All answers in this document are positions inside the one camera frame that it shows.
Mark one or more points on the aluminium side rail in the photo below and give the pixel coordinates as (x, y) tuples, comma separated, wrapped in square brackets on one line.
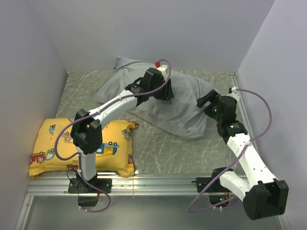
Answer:
[(241, 105)]

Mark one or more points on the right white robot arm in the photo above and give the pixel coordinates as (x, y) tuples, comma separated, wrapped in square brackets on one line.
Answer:
[(248, 178)]

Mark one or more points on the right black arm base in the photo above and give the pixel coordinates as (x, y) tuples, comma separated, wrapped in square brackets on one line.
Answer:
[(217, 193)]

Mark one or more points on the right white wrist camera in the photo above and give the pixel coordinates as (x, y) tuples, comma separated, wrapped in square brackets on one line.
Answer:
[(234, 93)]

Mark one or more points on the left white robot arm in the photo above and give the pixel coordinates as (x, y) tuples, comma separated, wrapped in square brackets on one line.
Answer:
[(87, 127)]

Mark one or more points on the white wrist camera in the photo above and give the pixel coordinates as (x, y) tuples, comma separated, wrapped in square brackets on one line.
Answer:
[(164, 69), (234, 93)]

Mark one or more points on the grey pillowcase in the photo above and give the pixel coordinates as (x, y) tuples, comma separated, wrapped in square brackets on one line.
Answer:
[(179, 116)]

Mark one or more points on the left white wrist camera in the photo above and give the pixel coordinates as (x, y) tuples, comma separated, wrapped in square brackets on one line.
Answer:
[(164, 69)]

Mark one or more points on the yellow cartoon print pillow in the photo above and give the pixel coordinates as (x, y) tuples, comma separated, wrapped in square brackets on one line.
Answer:
[(114, 155)]

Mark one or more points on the aluminium front rail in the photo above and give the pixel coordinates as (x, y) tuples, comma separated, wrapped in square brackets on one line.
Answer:
[(142, 202)]

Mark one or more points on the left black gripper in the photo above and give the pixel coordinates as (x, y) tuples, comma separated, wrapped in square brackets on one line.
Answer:
[(168, 94)]

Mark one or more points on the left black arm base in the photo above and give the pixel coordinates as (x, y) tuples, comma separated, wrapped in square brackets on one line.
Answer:
[(88, 196)]

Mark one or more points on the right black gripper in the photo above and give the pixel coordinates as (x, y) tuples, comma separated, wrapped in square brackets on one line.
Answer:
[(210, 97)]

